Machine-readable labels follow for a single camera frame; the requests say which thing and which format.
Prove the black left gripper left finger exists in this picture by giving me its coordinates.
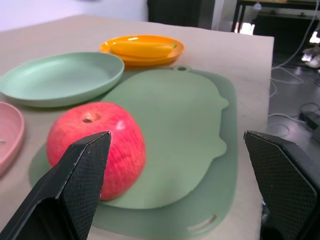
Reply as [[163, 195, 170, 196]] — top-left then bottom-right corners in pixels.
[[0, 130, 112, 240]]

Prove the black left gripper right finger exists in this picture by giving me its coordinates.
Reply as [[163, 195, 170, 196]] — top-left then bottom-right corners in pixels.
[[243, 130, 320, 240]]

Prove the pink plate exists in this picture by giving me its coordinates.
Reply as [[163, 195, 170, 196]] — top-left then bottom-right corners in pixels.
[[0, 101, 26, 177]]

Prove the green plate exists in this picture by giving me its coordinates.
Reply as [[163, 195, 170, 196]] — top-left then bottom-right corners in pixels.
[[0, 51, 126, 108]]

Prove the orange plate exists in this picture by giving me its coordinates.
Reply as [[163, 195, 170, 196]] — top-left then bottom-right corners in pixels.
[[99, 34, 186, 67]]

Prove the black power adapter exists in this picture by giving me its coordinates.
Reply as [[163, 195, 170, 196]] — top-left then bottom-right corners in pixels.
[[299, 102, 320, 143]]

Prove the red apple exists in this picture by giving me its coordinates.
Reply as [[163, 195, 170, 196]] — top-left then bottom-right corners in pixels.
[[46, 101, 147, 202]]

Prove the green cutting board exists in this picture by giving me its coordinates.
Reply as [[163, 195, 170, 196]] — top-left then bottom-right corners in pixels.
[[28, 64, 238, 235]]

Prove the yellow banana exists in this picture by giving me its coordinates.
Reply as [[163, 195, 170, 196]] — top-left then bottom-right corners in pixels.
[[110, 41, 178, 59]]

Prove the white cable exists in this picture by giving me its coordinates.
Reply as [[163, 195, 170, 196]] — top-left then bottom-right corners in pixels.
[[267, 9, 320, 136]]

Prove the black metal frame table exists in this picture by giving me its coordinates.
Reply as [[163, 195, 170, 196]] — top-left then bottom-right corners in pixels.
[[231, 0, 320, 36]]

